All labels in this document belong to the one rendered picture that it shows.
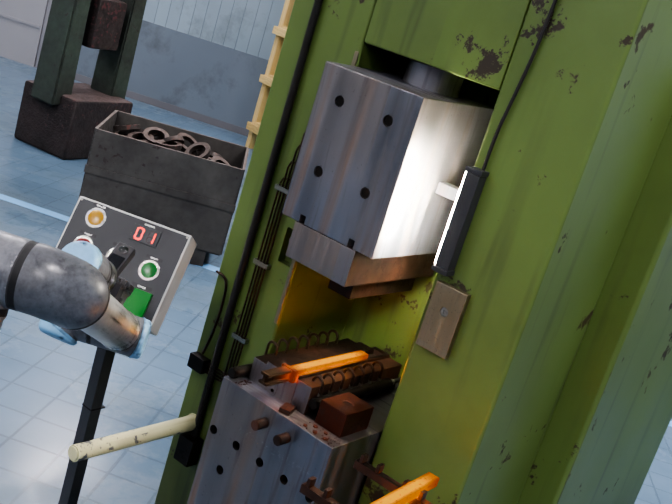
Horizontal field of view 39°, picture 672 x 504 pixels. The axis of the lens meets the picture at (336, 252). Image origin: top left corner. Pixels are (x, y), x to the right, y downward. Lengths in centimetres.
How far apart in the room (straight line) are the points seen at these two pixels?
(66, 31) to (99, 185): 198
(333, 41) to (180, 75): 872
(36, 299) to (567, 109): 122
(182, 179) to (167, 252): 344
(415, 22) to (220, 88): 875
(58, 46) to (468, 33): 578
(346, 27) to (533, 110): 57
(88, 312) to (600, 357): 150
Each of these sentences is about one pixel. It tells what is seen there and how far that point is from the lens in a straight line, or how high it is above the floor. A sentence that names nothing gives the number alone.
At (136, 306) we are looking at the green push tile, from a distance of 258.
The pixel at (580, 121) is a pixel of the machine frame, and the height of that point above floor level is 182.
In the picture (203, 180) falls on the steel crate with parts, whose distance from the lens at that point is 602.
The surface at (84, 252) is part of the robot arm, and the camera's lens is 214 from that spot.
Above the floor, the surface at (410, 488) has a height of 96.
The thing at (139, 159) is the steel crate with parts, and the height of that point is 58.
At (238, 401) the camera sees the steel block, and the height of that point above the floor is 88.
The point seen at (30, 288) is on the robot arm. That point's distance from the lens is 155.
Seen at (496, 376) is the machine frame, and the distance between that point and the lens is 228.
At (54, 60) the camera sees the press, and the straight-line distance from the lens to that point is 784.
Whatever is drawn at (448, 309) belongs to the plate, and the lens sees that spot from 230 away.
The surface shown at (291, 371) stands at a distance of 242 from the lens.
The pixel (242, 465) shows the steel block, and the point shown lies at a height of 73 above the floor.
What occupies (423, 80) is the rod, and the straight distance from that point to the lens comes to 241.
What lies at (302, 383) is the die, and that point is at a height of 99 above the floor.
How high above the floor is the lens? 195
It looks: 15 degrees down
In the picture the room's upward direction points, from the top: 17 degrees clockwise
